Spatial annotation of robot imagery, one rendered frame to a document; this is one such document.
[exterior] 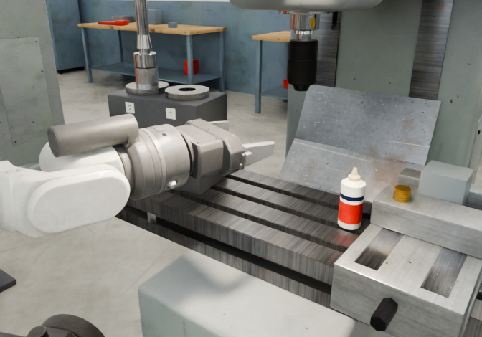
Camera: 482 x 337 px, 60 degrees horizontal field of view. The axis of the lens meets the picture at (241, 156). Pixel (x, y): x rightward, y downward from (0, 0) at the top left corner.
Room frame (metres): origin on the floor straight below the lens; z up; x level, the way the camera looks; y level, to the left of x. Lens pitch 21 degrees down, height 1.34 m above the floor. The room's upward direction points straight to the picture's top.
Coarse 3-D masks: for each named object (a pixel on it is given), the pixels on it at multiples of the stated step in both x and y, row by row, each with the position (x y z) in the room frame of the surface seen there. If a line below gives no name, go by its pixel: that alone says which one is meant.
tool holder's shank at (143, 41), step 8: (136, 0) 0.87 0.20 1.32; (144, 0) 0.88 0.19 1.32; (136, 8) 0.87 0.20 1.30; (144, 8) 0.88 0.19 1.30; (136, 16) 0.88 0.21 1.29; (144, 16) 0.87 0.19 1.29; (136, 24) 0.88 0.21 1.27; (144, 24) 0.87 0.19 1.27; (144, 32) 0.87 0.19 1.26; (144, 40) 0.87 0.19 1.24; (144, 48) 0.87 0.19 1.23
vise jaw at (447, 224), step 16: (384, 192) 0.56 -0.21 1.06; (384, 208) 0.52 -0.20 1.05; (400, 208) 0.51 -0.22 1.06; (416, 208) 0.51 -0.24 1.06; (432, 208) 0.51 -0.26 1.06; (448, 208) 0.51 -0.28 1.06; (464, 208) 0.51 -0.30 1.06; (384, 224) 0.52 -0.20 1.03; (400, 224) 0.51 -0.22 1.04; (416, 224) 0.50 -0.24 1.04; (432, 224) 0.48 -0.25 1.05; (448, 224) 0.47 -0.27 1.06; (464, 224) 0.46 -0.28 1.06; (480, 224) 0.46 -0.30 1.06; (432, 240) 0.48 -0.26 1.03; (448, 240) 0.47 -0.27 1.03; (464, 240) 0.46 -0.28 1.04; (480, 240) 0.45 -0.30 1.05; (480, 256) 0.45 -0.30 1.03
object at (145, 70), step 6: (138, 60) 0.86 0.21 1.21; (144, 60) 0.86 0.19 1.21; (150, 60) 0.87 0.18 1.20; (156, 60) 0.88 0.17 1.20; (138, 66) 0.86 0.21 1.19; (144, 66) 0.86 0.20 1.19; (150, 66) 0.86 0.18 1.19; (156, 66) 0.88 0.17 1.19; (138, 72) 0.86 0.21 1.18; (144, 72) 0.86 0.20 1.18; (150, 72) 0.86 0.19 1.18; (156, 72) 0.88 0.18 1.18; (138, 78) 0.86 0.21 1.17; (144, 78) 0.86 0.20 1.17; (150, 78) 0.86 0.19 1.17; (156, 78) 0.88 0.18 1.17; (138, 84) 0.87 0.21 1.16; (144, 84) 0.86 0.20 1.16; (150, 84) 0.86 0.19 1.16; (156, 84) 0.88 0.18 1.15
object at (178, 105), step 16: (112, 96) 0.85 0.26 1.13; (128, 96) 0.84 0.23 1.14; (144, 96) 0.84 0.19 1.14; (160, 96) 0.84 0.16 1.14; (176, 96) 0.80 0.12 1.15; (192, 96) 0.80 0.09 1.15; (208, 96) 0.83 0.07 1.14; (224, 96) 0.85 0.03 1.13; (112, 112) 0.85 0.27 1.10; (128, 112) 0.83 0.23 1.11; (144, 112) 0.82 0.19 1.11; (160, 112) 0.80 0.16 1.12; (176, 112) 0.78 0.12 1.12; (192, 112) 0.76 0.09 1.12; (208, 112) 0.80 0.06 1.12; (224, 112) 0.85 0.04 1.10; (208, 176) 0.79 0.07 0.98; (224, 176) 0.85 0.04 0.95; (192, 192) 0.77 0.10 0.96
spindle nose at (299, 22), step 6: (294, 18) 0.68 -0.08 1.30; (300, 18) 0.67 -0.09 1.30; (306, 18) 0.67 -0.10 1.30; (318, 18) 0.68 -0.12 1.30; (294, 24) 0.68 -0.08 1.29; (300, 24) 0.67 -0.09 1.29; (306, 24) 0.67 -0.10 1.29; (318, 24) 0.68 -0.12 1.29; (300, 30) 0.67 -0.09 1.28; (306, 30) 0.67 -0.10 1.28; (312, 30) 0.67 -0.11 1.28
